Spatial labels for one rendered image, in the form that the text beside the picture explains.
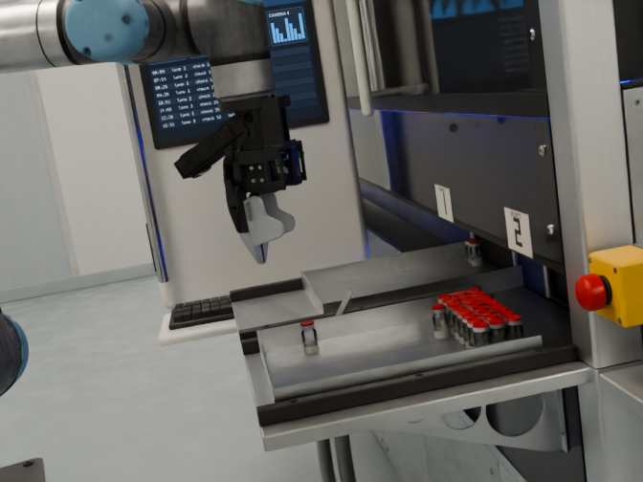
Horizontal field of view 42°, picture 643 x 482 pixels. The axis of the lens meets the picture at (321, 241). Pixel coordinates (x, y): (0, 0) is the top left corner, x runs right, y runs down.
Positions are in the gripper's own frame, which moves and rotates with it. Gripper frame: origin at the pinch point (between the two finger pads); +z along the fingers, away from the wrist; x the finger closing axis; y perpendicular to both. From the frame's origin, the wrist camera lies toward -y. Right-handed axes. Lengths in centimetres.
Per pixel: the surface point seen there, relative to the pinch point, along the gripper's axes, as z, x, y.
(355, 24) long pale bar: -29, 67, -5
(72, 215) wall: 62, 409, -364
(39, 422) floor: 112, 171, -208
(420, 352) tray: 17.4, 10.0, 17.5
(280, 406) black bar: 15.6, -12.3, 6.6
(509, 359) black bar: 15.2, 2.3, 31.0
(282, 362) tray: 17.8, 6.8, -2.0
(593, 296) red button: 5.3, -4.9, 41.9
